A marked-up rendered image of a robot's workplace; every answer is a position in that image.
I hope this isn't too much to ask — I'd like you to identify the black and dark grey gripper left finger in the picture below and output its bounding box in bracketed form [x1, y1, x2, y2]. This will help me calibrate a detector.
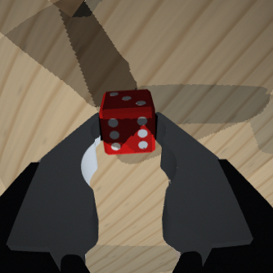
[0, 113, 103, 273]

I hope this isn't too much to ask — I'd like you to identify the red die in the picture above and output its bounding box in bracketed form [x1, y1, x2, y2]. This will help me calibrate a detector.
[99, 89, 155, 154]

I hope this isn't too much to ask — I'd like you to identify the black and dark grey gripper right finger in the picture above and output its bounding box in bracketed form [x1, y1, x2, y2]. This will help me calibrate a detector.
[155, 112, 273, 273]

